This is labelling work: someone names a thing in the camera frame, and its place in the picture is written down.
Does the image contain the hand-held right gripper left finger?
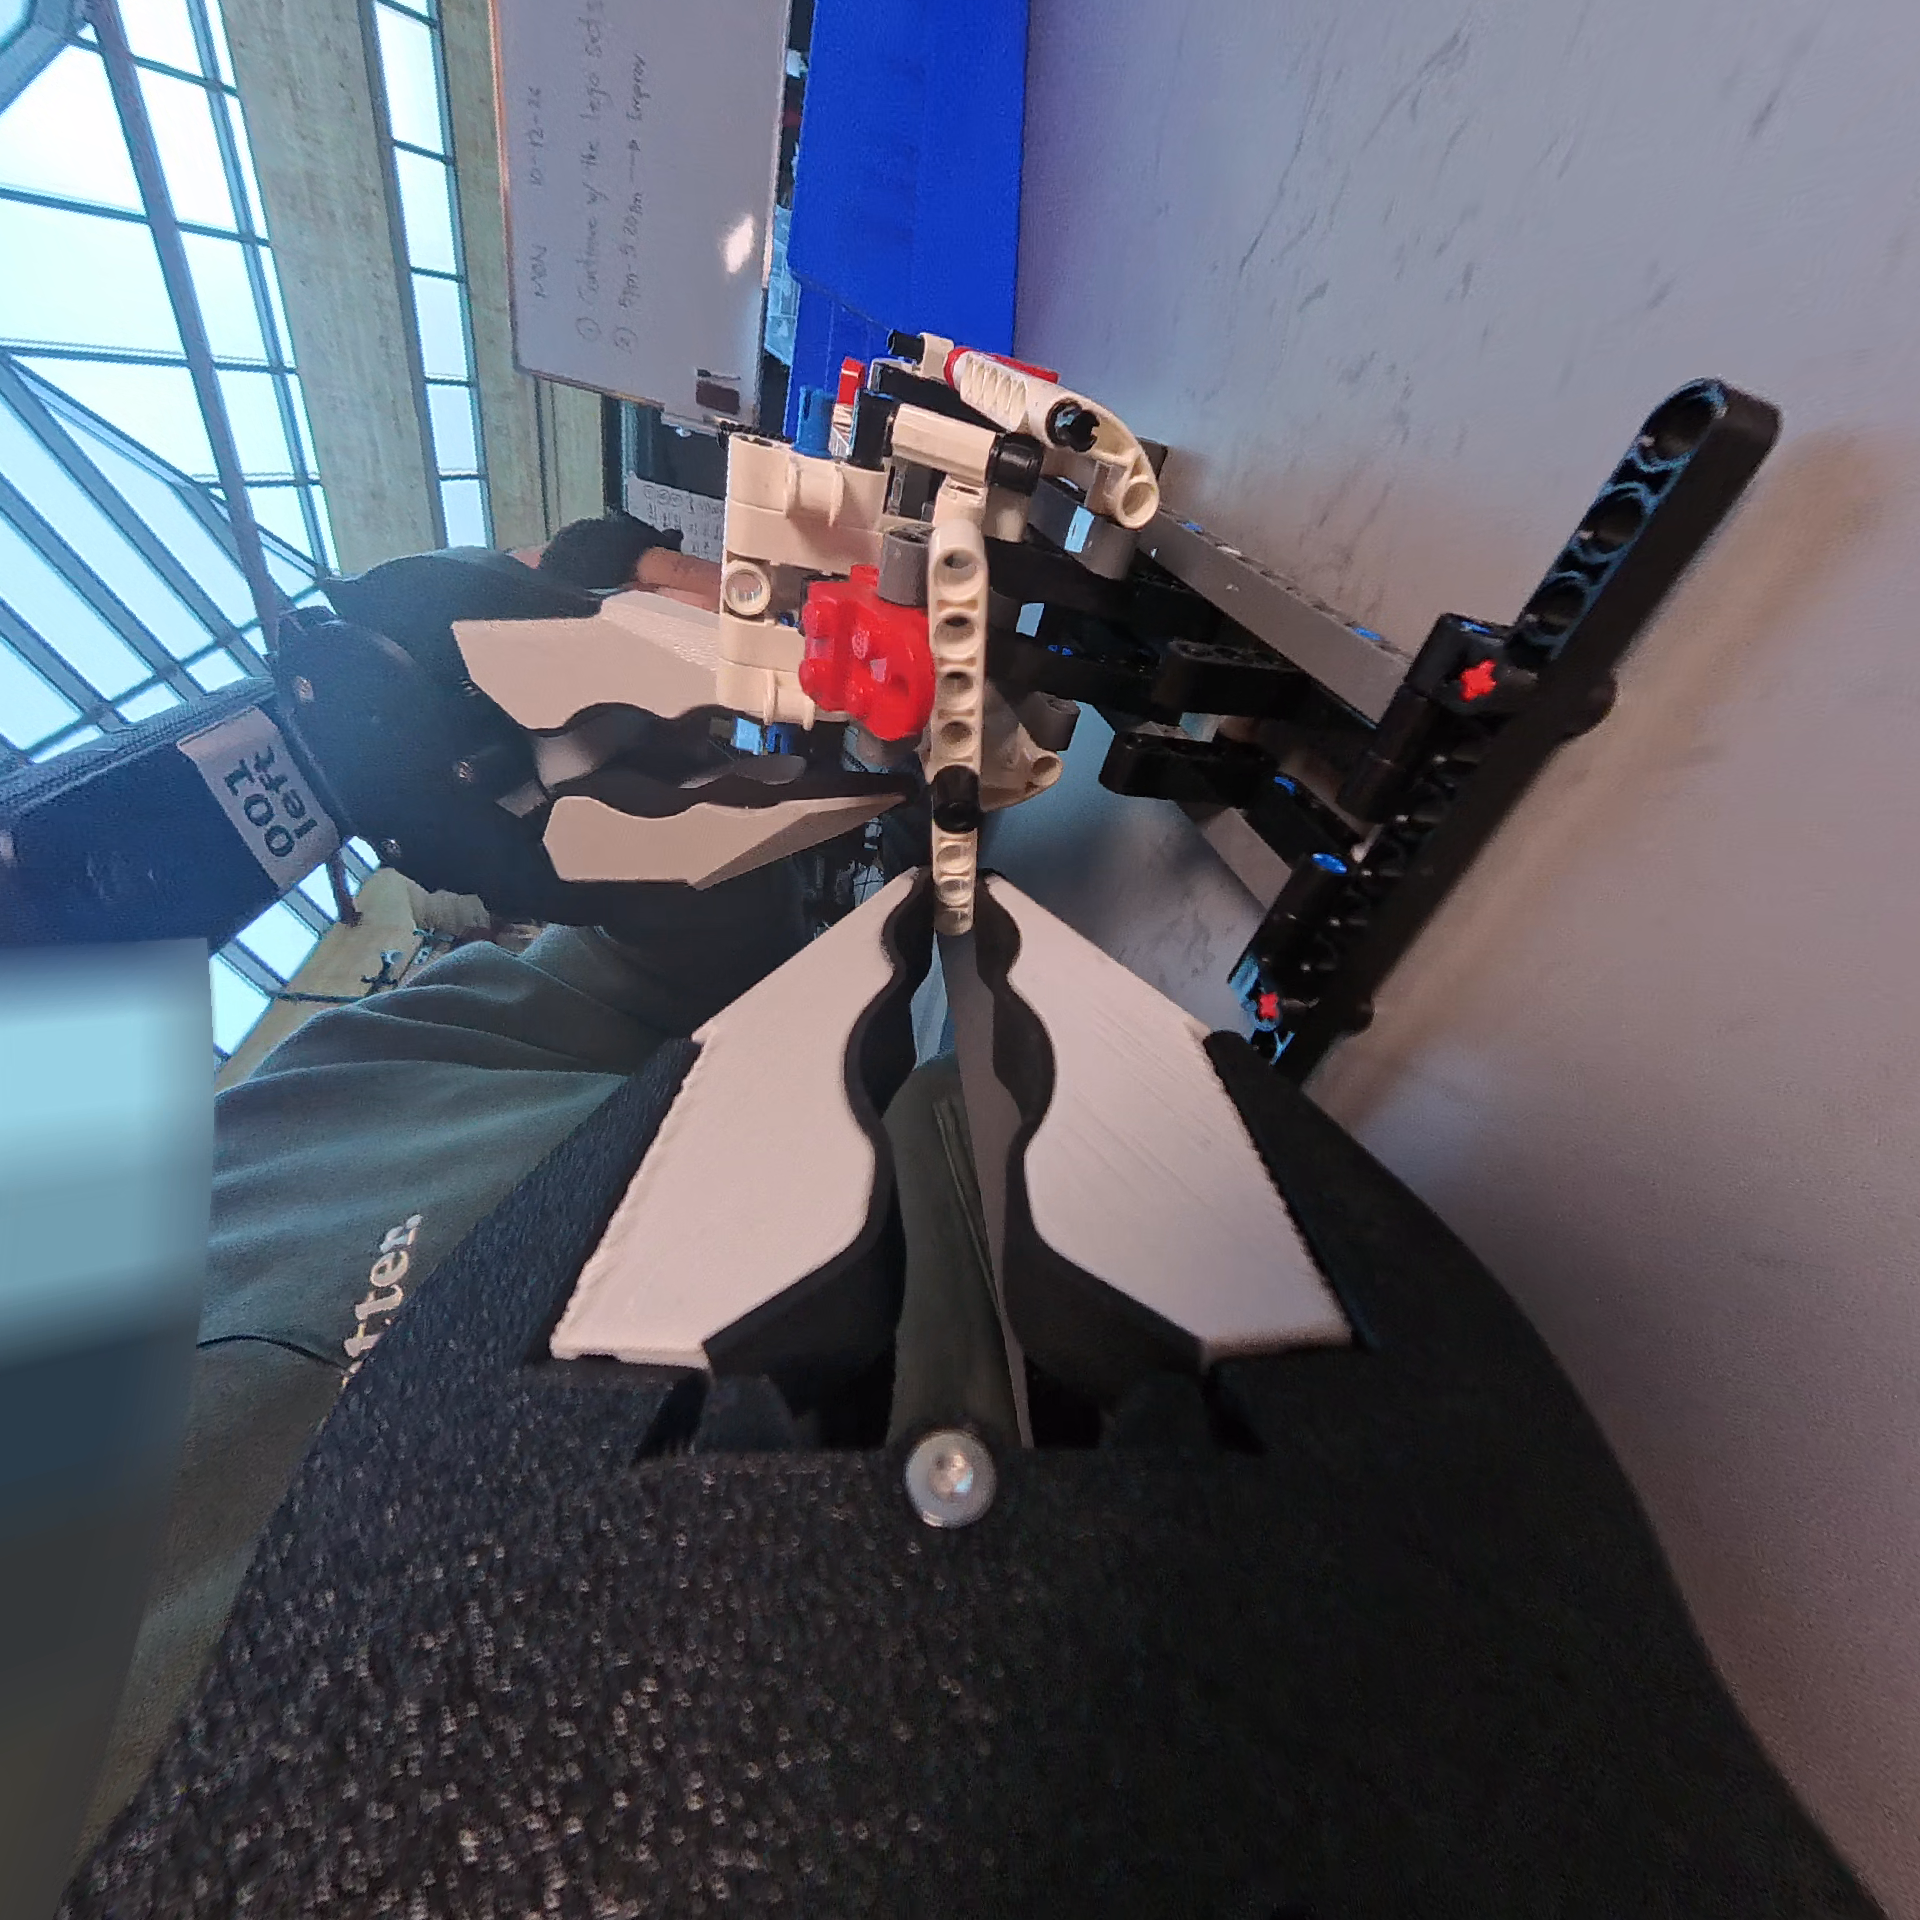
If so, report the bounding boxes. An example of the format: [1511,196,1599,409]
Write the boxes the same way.
[555,878,918,1367]

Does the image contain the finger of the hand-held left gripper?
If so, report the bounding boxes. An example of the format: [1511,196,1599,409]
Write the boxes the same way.
[541,775,902,892]
[450,590,813,739]

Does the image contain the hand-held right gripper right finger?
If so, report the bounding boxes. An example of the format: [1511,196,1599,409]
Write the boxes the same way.
[975,878,1351,1360]

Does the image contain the brick-built truck model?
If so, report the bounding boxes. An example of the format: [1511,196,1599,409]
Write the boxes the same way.
[721,325,1778,1083]

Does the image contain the white holed beam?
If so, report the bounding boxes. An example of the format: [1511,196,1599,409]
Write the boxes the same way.
[923,451,999,933]

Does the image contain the person's torso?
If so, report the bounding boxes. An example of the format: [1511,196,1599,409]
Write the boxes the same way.
[197,901,722,1560]

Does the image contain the concrete column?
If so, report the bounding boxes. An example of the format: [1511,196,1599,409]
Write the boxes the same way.
[227,0,450,572]

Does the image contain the whiteboard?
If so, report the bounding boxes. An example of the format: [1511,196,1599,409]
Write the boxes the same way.
[495,0,797,422]

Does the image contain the large glass windows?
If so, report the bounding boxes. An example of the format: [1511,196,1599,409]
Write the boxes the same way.
[0,0,555,1053]

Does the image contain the blue storage bin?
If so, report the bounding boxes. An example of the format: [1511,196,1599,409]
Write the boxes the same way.
[787,0,1030,451]

